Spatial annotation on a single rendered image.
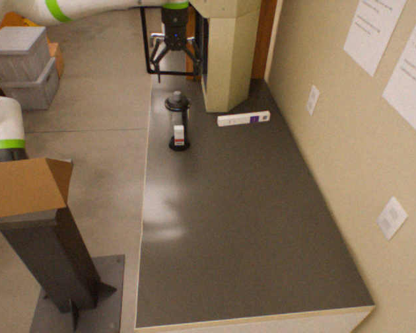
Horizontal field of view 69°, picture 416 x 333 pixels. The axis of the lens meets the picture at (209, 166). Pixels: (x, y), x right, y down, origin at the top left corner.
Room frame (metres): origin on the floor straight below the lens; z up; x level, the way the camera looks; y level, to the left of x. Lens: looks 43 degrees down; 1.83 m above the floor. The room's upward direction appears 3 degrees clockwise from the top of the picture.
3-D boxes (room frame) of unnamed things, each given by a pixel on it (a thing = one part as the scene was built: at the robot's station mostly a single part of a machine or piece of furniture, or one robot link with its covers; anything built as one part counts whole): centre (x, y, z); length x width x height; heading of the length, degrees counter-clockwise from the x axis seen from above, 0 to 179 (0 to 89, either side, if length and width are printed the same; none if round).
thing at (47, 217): (0.77, 0.72, 0.92); 0.32 x 0.32 x 0.04; 10
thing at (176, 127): (1.08, 0.14, 1.06); 0.11 x 0.11 x 0.21
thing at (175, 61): (1.67, 0.24, 1.19); 0.30 x 0.01 x 0.40; 90
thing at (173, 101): (1.08, 0.14, 1.18); 0.09 x 0.09 x 0.07
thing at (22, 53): (2.93, 1.94, 0.49); 0.60 x 0.42 x 0.33; 8
